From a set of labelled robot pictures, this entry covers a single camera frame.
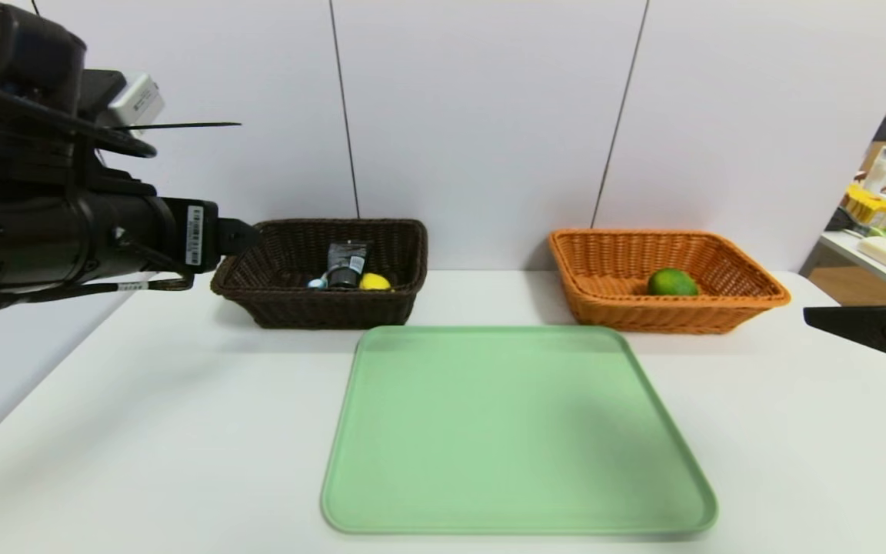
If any yellow box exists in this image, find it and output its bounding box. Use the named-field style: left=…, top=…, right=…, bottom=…
left=843, top=185, right=886, bottom=229

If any orange wicker basket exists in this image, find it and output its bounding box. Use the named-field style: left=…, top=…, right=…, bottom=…
left=548, top=229, right=791, bottom=333

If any dark brown wicker basket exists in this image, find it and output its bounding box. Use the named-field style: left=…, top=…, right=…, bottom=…
left=210, top=219, right=428, bottom=330

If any yellow duck toy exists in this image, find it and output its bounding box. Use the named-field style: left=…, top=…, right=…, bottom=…
left=307, top=272, right=392, bottom=292

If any green lime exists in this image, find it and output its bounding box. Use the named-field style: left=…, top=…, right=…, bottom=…
left=647, top=267, right=699, bottom=297

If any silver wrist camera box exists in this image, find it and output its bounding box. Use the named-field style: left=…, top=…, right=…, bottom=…
left=97, top=72, right=165, bottom=128

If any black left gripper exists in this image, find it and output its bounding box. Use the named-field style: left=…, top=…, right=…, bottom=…
left=92, top=192, right=261, bottom=279

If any light green plastic tray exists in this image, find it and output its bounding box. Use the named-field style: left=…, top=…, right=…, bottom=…
left=321, top=325, right=718, bottom=535

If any black cosmetic tube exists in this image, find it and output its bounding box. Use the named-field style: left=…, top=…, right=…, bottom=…
left=326, top=241, right=368, bottom=289

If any dark green object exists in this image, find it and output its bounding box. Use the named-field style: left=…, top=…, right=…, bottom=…
left=826, top=206, right=871, bottom=233

